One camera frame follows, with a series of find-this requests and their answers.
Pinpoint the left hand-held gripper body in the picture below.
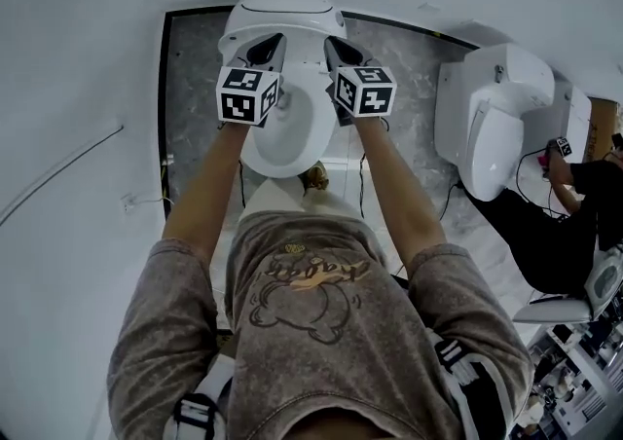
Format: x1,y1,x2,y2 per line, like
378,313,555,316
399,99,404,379
215,54,284,127

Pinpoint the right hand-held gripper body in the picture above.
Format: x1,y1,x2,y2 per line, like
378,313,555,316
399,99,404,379
324,57,394,127

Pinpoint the person's right forearm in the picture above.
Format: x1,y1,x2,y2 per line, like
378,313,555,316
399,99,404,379
350,115,449,278

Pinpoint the person's left forearm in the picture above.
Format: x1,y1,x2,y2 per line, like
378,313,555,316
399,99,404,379
162,119,252,278

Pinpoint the white rounded toilet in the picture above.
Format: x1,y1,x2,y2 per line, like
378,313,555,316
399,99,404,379
240,55,340,180

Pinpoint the white toilet with tank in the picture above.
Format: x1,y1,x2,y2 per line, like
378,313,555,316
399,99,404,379
434,42,556,202

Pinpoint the person's right shoe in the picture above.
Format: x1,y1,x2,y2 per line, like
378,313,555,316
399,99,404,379
301,160,328,196

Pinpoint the white rectangular fixture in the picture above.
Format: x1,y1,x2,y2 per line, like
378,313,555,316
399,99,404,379
549,82,593,162

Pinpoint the grey-brown printed t-shirt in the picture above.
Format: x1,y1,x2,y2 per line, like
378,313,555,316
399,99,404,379
106,211,534,440

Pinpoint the cluttered white shelf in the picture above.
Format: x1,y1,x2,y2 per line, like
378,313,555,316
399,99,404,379
525,320,623,440

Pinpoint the thin light cable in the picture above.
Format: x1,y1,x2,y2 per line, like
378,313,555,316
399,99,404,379
135,155,174,208

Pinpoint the white wall conduit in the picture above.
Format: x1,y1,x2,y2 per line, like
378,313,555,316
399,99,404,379
0,124,124,228

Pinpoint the black white harness strap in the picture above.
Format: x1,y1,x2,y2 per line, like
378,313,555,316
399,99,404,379
165,354,235,440
432,335,493,440

